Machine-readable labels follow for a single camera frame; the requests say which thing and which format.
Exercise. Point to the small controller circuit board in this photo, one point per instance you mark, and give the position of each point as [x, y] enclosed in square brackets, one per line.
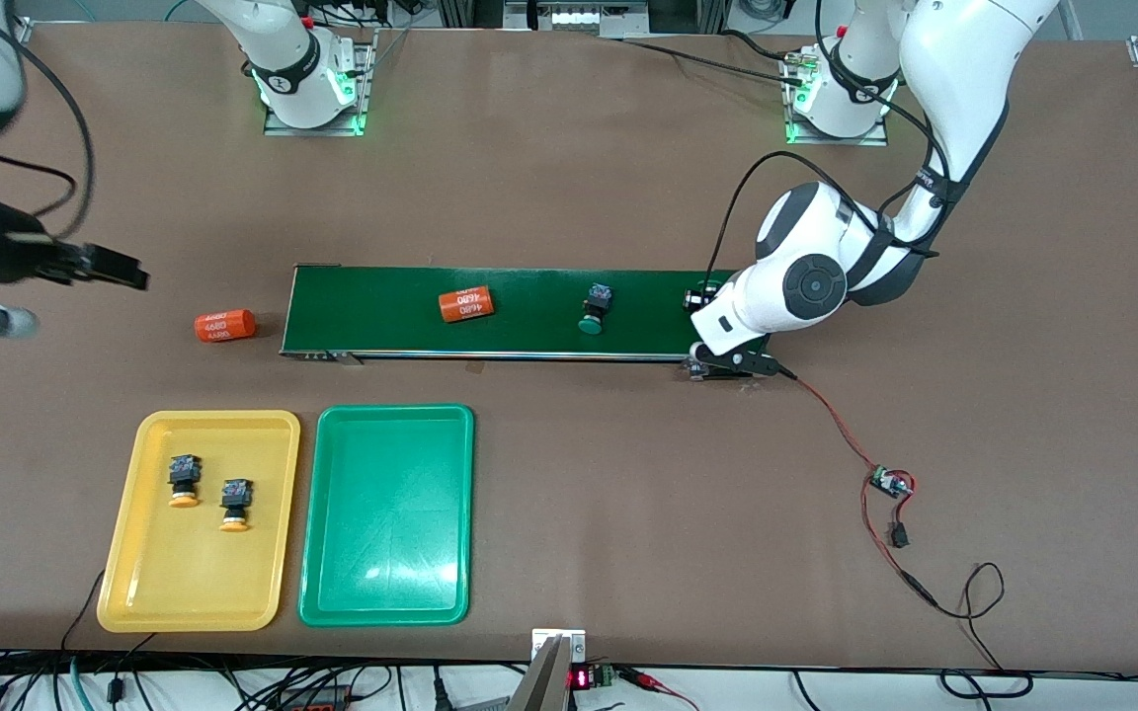
[890, 482]

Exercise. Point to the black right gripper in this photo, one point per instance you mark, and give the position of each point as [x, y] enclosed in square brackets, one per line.
[20, 258]

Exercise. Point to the yellow cap push button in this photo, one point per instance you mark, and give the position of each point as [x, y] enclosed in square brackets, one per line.
[235, 504]
[184, 481]

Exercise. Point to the silver mounting bracket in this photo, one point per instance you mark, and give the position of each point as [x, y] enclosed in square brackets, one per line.
[541, 642]

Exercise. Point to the small black plug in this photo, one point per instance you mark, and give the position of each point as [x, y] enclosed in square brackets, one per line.
[899, 537]

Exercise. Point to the red clip lead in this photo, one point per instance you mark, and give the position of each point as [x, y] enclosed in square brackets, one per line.
[643, 679]

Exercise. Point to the red LED display module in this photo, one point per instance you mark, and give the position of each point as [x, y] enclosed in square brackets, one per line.
[581, 678]

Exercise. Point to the yellow plastic tray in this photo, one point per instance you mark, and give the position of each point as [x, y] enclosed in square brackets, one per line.
[184, 583]

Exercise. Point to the orange cylinder with white print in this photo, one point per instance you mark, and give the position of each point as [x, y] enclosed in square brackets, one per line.
[467, 304]
[224, 326]

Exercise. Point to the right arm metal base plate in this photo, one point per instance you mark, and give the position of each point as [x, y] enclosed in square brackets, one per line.
[312, 131]

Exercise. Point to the green cap push button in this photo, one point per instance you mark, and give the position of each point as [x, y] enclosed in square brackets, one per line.
[596, 308]
[712, 287]

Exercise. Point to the grey electronics box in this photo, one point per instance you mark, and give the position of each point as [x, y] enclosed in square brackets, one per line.
[579, 18]

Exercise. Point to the green belt conveyor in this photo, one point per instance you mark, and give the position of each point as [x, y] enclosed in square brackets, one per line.
[362, 306]

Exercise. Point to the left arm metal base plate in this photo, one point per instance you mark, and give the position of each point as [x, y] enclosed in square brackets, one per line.
[831, 141]

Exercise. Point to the green plastic tray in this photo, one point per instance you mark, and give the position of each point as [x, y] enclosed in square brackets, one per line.
[386, 513]

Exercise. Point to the grey metal bar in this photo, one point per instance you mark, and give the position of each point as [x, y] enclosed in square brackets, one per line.
[539, 691]

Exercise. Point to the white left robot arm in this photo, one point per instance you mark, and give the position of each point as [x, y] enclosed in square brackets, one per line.
[954, 59]

